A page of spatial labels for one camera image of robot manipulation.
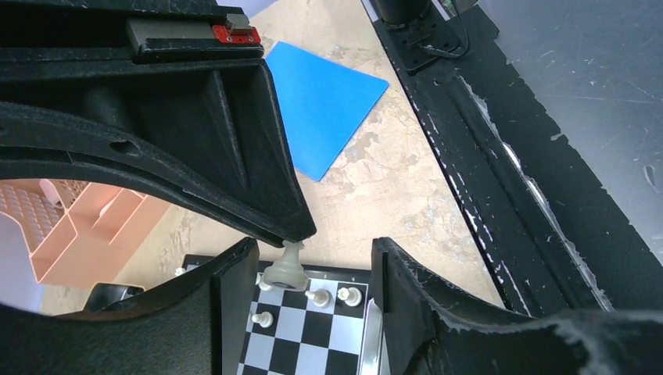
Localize yellow metal tin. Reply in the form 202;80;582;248
83;283;145;312

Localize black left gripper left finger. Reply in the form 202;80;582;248
1;237;259;374

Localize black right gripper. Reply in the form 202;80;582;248
1;1;317;247

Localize black white chess board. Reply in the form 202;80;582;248
176;254;374;375

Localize silver lilac metal tin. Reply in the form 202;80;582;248
357;298;391;375

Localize pink desk file organizer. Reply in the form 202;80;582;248
1;178;170;288

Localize white knight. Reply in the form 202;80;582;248
304;289;332;308

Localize blue mat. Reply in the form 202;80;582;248
266;41;389;181

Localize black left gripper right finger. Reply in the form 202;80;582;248
371;237;662;374

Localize white piece passed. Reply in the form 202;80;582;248
262;241;309;292

